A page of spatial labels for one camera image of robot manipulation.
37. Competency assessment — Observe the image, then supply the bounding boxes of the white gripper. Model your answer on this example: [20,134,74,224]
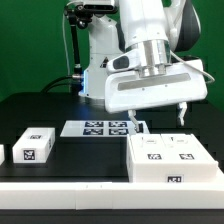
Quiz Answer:
[105,59,207,133]

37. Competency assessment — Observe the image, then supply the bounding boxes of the white cabinet door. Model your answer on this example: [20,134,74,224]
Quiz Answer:
[161,134,209,162]
[131,134,165,163]

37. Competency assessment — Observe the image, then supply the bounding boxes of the white cabinet body box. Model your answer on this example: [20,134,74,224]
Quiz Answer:
[126,135,218,183]

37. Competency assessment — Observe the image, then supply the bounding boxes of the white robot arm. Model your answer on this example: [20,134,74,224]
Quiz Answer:
[77,0,207,131]

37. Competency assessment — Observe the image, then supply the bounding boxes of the white cabinet top block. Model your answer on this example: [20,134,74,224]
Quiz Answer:
[12,127,55,164]

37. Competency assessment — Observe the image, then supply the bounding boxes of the white base tag plate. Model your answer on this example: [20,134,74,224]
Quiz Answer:
[59,120,150,139]

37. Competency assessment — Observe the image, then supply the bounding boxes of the white block left edge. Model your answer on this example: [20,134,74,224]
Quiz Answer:
[0,144,5,166]

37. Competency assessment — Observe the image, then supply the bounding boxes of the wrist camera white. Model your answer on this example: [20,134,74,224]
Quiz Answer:
[106,49,140,74]

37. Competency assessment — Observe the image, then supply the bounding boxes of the white fence wall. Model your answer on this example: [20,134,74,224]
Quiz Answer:
[0,172,224,210]

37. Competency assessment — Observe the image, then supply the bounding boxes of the black cables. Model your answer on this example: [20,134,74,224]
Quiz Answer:
[40,75,84,93]

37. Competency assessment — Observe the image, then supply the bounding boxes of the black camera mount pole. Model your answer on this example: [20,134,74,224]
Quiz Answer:
[63,3,93,81]

